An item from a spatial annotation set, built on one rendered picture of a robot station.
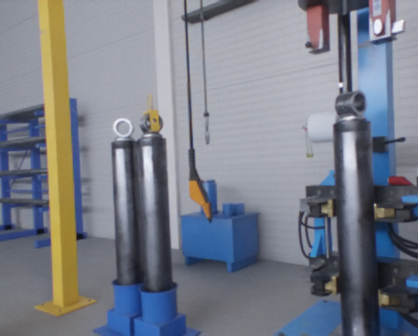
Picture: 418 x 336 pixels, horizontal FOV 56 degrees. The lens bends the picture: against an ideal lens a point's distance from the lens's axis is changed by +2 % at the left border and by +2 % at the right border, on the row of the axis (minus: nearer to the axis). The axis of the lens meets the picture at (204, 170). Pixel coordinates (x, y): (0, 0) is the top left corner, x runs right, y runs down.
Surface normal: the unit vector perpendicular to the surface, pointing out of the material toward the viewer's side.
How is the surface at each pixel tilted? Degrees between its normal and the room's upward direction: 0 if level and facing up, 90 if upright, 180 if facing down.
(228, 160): 90
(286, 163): 90
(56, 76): 90
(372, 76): 90
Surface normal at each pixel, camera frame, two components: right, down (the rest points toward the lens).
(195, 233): -0.63, 0.04
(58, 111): 0.77, -0.03
